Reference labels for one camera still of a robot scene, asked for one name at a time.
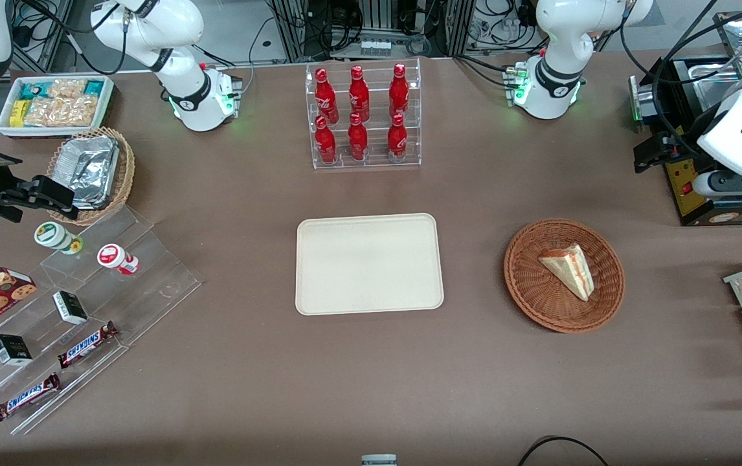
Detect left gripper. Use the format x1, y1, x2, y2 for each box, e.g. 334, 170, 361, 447
634, 132, 697, 175

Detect triangular sandwich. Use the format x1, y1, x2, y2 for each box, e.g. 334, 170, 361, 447
537, 243, 596, 303

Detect light wicker basket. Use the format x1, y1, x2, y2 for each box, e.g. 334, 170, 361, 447
46, 127, 136, 227

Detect round brown wicker basket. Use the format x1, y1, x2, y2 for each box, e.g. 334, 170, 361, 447
504, 219, 625, 335

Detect cream rectangular plastic tray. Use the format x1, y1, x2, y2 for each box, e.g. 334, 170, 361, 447
295, 213, 445, 317

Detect green lid yogurt cup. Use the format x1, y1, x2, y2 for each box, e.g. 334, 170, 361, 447
34, 221, 84, 256

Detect stacked aluminium foil containers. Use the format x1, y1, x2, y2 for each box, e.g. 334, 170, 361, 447
55, 135, 120, 211

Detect black hot food warmer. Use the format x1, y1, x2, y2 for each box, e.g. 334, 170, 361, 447
629, 11, 742, 227

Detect red lid yogurt cup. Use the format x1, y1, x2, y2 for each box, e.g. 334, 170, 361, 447
96, 243, 140, 276

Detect large clear cracker bag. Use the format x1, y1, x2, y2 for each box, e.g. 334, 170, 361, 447
24, 95, 99, 128

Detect white rectangular snack bin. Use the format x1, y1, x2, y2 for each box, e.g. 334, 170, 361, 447
0, 74, 115, 139

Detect small black carton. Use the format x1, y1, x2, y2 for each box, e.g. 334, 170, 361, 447
52, 291, 89, 326
0, 334, 34, 367

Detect small clear cracker bag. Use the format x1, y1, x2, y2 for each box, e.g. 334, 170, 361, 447
47, 78, 87, 100

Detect clear acrylic step display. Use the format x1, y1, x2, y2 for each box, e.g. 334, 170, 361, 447
0, 205, 203, 436

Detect snickers chocolate bar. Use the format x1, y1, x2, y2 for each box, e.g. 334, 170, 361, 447
0, 373, 62, 423
57, 320, 119, 370

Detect red cola bottle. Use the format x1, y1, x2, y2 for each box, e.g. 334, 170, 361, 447
388, 63, 410, 120
387, 113, 409, 164
314, 67, 340, 125
347, 112, 369, 162
348, 65, 371, 123
314, 115, 338, 166

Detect clear acrylic bottle rack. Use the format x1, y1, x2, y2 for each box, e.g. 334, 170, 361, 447
304, 58, 423, 171

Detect black cable loop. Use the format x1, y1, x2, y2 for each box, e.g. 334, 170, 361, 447
516, 436, 612, 466

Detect aluminium frame rack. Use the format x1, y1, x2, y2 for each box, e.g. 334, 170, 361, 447
267, 0, 478, 63

